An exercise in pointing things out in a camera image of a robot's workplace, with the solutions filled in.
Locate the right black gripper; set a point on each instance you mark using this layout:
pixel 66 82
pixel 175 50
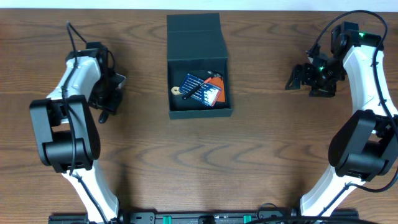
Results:
pixel 306 71

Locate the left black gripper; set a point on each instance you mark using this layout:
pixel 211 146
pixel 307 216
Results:
pixel 104 104

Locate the black yellow screwdriver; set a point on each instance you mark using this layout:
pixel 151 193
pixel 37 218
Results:
pixel 103 117

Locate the wooden handled orange scraper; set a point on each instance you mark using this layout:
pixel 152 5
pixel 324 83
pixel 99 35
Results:
pixel 208 94

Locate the small claw hammer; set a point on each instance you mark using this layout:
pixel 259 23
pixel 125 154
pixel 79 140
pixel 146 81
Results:
pixel 199 87

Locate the blue precision screwdriver set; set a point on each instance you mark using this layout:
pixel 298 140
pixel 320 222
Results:
pixel 203 93

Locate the dark green gift box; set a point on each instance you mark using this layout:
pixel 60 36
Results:
pixel 195 45

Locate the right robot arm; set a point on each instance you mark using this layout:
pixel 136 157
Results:
pixel 366 145

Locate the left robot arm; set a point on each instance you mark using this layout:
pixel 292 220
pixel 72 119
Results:
pixel 65 131

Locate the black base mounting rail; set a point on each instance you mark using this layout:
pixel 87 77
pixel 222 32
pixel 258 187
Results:
pixel 194 218

